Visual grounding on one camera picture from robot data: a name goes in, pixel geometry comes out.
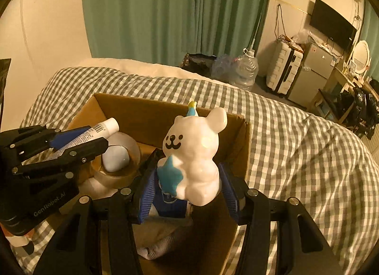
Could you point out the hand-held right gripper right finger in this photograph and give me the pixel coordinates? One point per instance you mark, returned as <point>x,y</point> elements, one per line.
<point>229,192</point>

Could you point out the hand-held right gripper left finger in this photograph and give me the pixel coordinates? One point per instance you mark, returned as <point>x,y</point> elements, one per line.
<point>147,201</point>

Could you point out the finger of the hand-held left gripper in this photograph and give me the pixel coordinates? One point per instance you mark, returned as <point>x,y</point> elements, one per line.
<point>68,137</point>
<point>86,150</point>

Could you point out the white tube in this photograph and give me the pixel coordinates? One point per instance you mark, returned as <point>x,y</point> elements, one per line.
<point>106,127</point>

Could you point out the clear tape roll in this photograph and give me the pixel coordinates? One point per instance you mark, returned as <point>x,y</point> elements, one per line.
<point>130,150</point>

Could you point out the white bear figurine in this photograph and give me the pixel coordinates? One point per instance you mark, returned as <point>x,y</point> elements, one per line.
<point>192,156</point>

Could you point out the brown cardboard box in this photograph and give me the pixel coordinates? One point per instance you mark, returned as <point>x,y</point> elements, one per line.
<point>124,112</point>

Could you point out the pale blue ball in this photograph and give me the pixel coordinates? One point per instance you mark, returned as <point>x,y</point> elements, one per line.
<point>115,158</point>

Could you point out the grey cloth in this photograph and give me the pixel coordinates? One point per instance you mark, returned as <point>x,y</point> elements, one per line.
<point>165,239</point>

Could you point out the green checked blanket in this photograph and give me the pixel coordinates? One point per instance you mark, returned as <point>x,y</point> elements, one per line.
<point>296,150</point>

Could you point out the white bed sheet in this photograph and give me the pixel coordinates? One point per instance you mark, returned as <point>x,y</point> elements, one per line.
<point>133,66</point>

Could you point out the clear water jug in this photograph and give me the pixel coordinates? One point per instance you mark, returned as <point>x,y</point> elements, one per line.
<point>244,70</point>

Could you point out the crumpled clear plastic bag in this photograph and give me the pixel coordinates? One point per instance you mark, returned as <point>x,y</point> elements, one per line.
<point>222,66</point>

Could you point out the dark patterned bag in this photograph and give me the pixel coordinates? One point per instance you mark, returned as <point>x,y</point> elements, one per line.
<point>197,63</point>

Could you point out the white suitcase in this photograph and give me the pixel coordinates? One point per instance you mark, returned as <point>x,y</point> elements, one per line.
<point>282,67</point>

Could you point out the wide green curtain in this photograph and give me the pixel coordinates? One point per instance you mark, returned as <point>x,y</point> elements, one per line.
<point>139,11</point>

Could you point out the small grey fridge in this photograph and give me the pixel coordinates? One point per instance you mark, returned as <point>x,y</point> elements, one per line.
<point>314,73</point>

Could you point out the wooden dressing table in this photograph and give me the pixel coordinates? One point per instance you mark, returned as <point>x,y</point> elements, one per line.
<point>334,81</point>

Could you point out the black clothes pile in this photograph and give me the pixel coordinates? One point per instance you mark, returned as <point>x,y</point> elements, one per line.
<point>359,109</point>

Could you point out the white oval mirror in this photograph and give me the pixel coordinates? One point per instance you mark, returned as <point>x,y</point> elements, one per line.
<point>361,57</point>

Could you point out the narrow green curtain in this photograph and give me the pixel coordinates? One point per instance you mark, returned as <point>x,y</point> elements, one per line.
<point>371,20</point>

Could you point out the black wall television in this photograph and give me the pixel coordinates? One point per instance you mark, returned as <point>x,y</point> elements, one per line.
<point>331,23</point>

